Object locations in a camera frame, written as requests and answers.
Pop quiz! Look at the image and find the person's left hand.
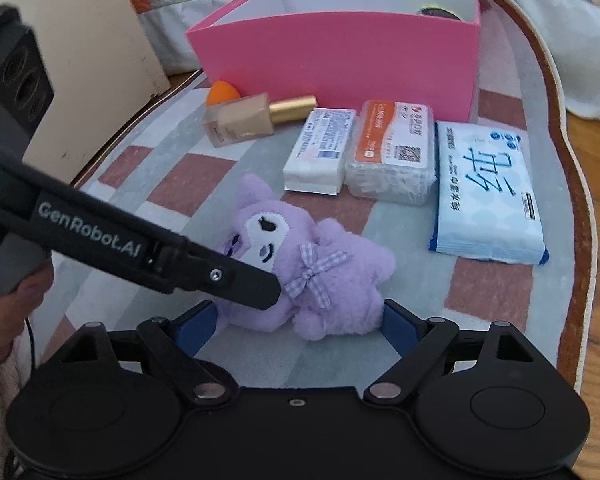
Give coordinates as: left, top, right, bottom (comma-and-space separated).
0, 265, 56, 367

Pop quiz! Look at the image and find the orange label tissue pack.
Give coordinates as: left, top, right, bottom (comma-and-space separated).
345, 100, 437, 207

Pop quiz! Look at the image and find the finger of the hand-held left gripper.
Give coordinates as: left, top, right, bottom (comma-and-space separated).
149, 239, 282, 312

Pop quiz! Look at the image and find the white tissue pack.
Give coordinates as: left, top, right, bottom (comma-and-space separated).
283, 107, 357, 196

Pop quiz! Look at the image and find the pink cardboard box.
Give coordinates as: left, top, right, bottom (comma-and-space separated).
186, 0, 482, 122

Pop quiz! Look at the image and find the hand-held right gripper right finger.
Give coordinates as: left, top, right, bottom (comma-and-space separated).
362, 299, 557, 404

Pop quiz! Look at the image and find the purple plush toy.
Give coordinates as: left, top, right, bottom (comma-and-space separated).
219, 173, 397, 342

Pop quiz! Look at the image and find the foundation bottle with gold cap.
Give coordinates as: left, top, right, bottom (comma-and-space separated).
203, 92, 320, 149

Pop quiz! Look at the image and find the checkered rug with brown border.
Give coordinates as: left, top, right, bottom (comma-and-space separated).
27, 0, 599, 401

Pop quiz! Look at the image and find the orange makeup sponge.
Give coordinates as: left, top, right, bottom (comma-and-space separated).
206, 81, 241, 107

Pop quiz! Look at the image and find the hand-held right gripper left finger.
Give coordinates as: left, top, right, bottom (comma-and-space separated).
46, 301, 239, 407

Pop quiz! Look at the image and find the beige cardboard panel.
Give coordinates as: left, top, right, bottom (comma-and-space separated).
0, 0, 171, 186

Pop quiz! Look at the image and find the black cable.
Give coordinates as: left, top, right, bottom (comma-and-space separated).
26, 316, 37, 373

